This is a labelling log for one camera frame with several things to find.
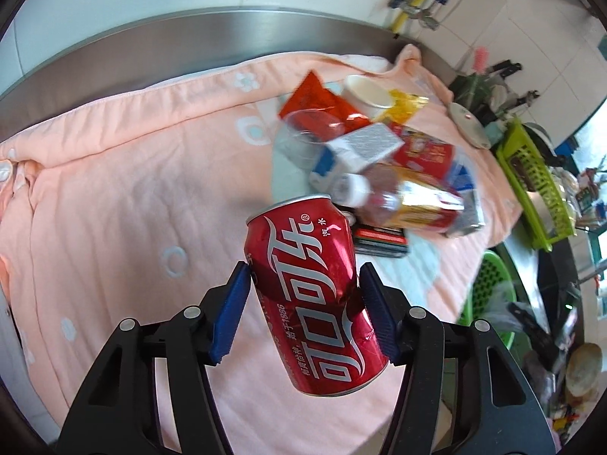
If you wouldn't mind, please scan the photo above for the clear plastic cup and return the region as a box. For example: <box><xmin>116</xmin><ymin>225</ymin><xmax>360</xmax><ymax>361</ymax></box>
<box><xmin>275</xmin><ymin>109</ymin><xmax>344</xmax><ymax>171</ymax></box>

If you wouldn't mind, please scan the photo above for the yellow plastic wrapper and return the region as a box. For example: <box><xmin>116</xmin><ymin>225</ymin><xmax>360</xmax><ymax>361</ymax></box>
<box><xmin>374</xmin><ymin>89</ymin><xmax>429</xmax><ymax>124</ymax></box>

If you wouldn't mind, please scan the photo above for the tea bottle with white cap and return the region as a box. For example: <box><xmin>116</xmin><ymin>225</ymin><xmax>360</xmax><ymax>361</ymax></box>
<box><xmin>330</xmin><ymin>163</ymin><xmax>465</xmax><ymax>233</ymax></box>

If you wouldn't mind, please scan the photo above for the white floral plate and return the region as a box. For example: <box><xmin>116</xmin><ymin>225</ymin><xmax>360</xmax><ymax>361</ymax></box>
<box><xmin>448</xmin><ymin>103</ymin><xmax>491</xmax><ymax>150</ymax></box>

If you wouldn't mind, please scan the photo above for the red snack bag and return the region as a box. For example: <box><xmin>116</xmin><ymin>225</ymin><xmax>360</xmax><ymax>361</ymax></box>
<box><xmin>389</xmin><ymin>122</ymin><xmax>459</xmax><ymax>181</ymax></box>

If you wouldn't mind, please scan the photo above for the round wooden board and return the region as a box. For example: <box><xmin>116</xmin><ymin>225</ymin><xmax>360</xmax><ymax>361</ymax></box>
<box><xmin>566</xmin><ymin>343</ymin><xmax>603</xmax><ymax>397</ymax></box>

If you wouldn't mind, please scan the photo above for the lime green dish rack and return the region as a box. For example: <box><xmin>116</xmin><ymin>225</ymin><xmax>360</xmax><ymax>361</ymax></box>
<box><xmin>496</xmin><ymin>119</ymin><xmax>574</xmax><ymax>252</ymax></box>

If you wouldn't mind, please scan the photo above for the red snack wrapper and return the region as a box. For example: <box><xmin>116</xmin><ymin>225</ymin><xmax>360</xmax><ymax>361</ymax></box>
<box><xmin>279</xmin><ymin>71</ymin><xmax>371</xmax><ymax>142</ymax></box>

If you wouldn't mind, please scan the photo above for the green mesh trash basket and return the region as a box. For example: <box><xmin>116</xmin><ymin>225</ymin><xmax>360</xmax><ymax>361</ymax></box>
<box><xmin>458</xmin><ymin>249</ymin><xmax>517</xmax><ymax>349</ymax></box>

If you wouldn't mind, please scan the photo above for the white paper cup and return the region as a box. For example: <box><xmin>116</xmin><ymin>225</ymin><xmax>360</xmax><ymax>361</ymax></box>
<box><xmin>341</xmin><ymin>75</ymin><xmax>395</xmax><ymax>119</ymax></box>

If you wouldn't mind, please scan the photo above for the red cola can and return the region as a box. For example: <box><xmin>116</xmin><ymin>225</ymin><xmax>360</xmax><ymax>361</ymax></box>
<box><xmin>244</xmin><ymin>194</ymin><xmax>388</xmax><ymax>397</ymax></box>

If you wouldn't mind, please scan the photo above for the pink towel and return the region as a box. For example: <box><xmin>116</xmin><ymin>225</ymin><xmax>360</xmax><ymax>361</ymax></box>
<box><xmin>1</xmin><ymin>45</ymin><xmax>522</xmax><ymax>454</ymax></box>

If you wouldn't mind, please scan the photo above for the black red cigarette box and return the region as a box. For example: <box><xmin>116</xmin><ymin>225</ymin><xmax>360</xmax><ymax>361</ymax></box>
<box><xmin>352</xmin><ymin>224</ymin><xmax>409</xmax><ymax>258</ymax></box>

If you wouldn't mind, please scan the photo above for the white blue milk carton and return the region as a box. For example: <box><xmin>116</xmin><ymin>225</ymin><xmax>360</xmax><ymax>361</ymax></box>
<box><xmin>309</xmin><ymin>123</ymin><xmax>404</xmax><ymax>193</ymax></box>

